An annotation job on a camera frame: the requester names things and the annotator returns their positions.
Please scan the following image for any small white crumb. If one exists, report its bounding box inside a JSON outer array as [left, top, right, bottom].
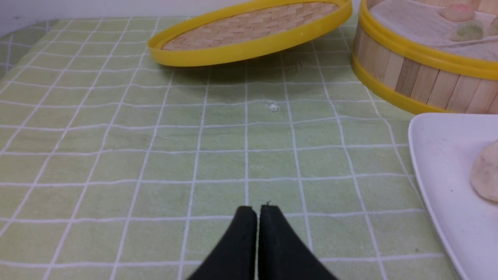
[[267, 102, 281, 112]]

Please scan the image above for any green dumpling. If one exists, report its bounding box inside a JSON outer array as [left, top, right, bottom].
[[449, 20, 484, 42]]

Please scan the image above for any white square plate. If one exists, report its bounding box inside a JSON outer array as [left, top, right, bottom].
[[409, 113, 498, 280]]

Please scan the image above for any yellow bamboo steamer lid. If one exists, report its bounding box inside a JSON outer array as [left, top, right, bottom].
[[147, 0, 352, 67]]

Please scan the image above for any pale dumpling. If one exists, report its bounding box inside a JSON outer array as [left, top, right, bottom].
[[470, 141, 498, 202]]

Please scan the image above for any yellow bamboo steamer basket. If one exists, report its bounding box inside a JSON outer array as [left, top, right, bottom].
[[351, 0, 498, 115]]

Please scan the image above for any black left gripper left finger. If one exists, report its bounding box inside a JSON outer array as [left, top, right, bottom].
[[188, 206, 258, 280]]

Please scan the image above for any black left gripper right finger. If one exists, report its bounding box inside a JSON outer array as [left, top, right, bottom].
[[258, 205, 336, 280]]

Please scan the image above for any white steamer liner cloth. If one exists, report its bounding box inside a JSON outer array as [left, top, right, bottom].
[[369, 0, 498, 61]]

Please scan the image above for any pink dumpling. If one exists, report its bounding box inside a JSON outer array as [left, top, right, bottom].
[[439, 3, 475, 22]]

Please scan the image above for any green checked tablecloth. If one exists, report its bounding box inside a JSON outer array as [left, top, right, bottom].
[[0, 16, 458, 280]]

